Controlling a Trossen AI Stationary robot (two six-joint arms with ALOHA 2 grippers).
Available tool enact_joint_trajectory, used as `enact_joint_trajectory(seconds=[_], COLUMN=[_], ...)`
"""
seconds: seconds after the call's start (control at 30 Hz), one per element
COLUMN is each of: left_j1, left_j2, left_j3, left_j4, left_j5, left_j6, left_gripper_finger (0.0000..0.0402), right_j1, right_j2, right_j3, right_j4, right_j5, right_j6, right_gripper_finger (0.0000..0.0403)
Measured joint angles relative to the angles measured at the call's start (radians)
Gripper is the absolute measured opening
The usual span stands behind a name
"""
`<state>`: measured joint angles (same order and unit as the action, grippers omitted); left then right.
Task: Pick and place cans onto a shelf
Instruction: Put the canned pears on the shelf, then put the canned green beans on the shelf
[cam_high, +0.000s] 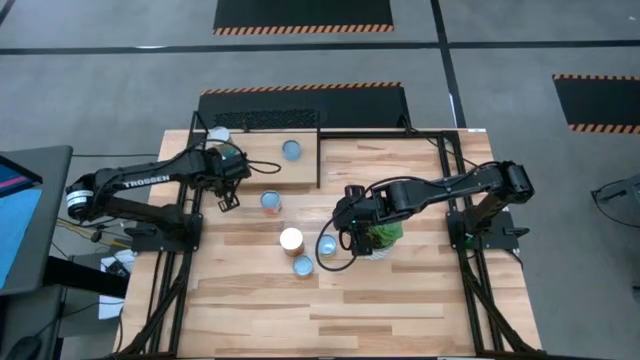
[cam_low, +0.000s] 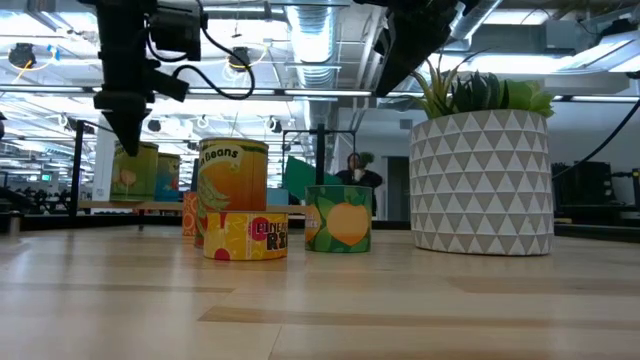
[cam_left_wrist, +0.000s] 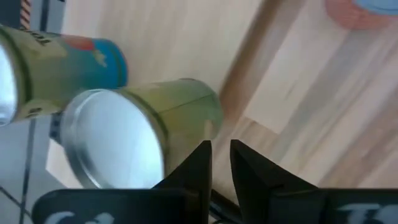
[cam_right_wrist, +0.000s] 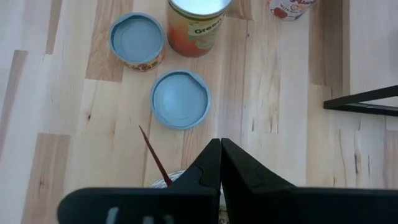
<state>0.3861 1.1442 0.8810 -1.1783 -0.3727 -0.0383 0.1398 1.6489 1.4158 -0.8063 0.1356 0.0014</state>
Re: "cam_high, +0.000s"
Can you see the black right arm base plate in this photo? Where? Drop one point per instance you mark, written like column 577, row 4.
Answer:
column 457, row 240

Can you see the artificial succulent in patterned pot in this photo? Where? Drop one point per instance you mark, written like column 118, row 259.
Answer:
column 392, row 235

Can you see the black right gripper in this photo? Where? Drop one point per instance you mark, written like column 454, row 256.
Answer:
column 362, row 235

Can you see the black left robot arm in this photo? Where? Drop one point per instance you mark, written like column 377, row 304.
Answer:
column 145, row 181

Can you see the wooden shelf black metal frame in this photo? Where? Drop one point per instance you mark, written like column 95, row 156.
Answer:
column 280, row 170

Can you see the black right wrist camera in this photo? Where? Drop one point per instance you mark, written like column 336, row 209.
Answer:
column 354, row 192

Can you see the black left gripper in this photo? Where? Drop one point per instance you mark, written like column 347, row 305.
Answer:
column 230, row 167

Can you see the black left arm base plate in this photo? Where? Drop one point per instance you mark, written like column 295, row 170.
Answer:
column 165, row 242

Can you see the low blue can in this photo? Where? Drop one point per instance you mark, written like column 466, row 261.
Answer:
column 292, row 150

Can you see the white paper sheet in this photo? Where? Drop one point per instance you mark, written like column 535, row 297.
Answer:
column 107, row 307

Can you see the black mat hazard stripe edge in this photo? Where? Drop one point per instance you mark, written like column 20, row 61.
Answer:
column 600, row 102
column 350, row 107
column 300, row 12

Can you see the tall light blue can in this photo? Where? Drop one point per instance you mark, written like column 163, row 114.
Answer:
column 218, row 134

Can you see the green peach label can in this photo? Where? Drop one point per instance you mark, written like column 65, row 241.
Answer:
column 327, row 245

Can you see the low yellow pineapple can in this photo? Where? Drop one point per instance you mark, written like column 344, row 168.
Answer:
column 303, row 265

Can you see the black computer mouse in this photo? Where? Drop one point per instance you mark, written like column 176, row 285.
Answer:
column 22, row 349

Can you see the tall green label can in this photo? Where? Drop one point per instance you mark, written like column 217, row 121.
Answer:
column 291, row 238

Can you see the grey monitor blue screen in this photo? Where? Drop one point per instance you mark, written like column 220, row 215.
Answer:
column 30, row 225

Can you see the black metal table frame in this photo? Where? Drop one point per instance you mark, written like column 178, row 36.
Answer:
column 380, row 134

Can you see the tall orange label can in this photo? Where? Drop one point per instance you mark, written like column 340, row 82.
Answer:
column 270, row 200

